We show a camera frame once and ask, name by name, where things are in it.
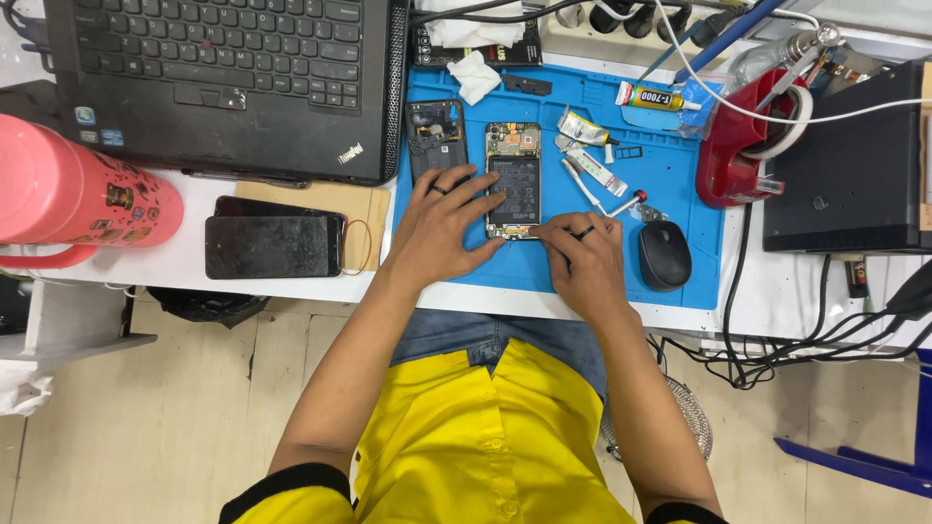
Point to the brown paper envelope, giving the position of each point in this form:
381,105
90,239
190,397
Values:
320,196

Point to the pink water bottle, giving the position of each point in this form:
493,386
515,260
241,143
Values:
65,189

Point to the white power strip with plugs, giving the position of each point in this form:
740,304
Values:
582,40

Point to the white toothbrush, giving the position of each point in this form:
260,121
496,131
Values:
580,185

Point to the yellow shirt with black cuffs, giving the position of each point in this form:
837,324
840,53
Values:
466,451

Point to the white tube green print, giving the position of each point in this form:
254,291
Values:
597,171

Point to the small black battery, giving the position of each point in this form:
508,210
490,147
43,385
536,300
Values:
856,278

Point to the small metal bracket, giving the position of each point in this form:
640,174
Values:
650,213

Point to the crumpled silver tube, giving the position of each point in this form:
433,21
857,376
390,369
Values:
581,129

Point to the black smartphone with dusty screen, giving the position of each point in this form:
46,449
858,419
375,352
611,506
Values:
273,247

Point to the smartphone with battery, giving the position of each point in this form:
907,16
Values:
515,156

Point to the black plastic bag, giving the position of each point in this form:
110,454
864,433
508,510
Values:
207,306

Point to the crumpled white tissue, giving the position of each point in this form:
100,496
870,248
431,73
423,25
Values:
475,76

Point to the black sim tray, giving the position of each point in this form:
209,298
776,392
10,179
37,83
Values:
629,152

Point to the tan rubber band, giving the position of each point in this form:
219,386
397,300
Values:
371,244

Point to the small black plastic cover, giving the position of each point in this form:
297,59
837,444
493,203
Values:
526,84

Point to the person's left hand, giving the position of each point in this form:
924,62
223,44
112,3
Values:
429,233

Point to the dark red smartphone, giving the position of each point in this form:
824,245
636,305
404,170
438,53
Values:
277,208

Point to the thin dark stylus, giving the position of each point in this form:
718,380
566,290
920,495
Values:
240,177

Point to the red tape dispenser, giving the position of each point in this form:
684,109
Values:
724,160

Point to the clear bottle metal nozzle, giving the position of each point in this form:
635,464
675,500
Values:
764,58

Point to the white tape roll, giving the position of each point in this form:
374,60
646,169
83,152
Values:
795,127

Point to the blue silicone repair mat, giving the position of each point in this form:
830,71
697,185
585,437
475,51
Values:
655,189

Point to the black desktop box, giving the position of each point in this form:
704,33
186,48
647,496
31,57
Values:
844,175

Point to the black flat box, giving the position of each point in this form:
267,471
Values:
510,54

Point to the small screwdriver red cap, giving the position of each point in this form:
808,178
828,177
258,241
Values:
627,204

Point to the white folded cloth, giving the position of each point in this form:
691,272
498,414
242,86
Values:
466,25

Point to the black phone back frame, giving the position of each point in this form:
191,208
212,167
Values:
435,138

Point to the black laptop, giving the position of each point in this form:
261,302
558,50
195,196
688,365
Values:
218,73

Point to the small white cap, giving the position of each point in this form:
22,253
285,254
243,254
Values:
609,153

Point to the person's right hand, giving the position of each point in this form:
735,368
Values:
593,273

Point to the clear blue plastic bag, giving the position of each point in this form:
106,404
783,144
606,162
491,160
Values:
692,120

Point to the clear glue tube yellow label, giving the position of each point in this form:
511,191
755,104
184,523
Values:
652,97

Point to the metal tweezers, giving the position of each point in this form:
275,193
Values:
790,76

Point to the blue jeans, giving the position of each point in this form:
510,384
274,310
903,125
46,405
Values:
451,335

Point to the blue plastic stool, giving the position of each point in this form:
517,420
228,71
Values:
874,458

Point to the white shelf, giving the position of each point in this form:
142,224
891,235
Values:
80,320

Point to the black computer mouse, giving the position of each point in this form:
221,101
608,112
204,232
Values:
664,256

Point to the white plastic bag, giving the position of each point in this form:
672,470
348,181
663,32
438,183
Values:
22,389

